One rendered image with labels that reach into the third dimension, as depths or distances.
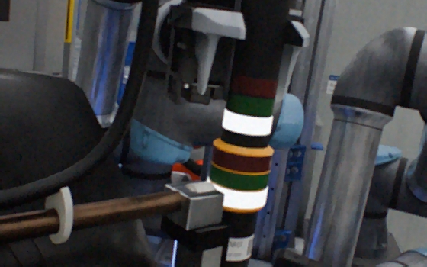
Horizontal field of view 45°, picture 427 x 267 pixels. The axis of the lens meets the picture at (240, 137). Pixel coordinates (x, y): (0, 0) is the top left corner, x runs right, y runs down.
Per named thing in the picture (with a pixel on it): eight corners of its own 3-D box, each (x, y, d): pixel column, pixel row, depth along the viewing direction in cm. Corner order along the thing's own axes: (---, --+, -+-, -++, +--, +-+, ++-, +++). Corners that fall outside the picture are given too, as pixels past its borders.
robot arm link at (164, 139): (225, 168, 64) (237, 80, 62) (135, 167, 59) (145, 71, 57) (203, 151, 71) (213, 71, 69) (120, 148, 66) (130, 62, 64)
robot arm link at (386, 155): (341, 189, 124) (352, 134, 121) (398, 204, 120) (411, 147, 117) (330, 202, 113) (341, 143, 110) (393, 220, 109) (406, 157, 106)
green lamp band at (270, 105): (248, 117, 34) (252, 98, 34) (215, 105, 36) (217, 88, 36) (282, 116, 36) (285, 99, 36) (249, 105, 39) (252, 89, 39)
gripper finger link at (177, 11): (235, 39, 37) (219, 33, 45) (239, 14, 36) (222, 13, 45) (169, 30, 36) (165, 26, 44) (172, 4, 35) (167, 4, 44)
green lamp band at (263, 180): (236, 194, 35) (239, 177, 34) (196, 174, 38) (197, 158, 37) (280, 187, 38) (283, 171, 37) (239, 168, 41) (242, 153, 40)
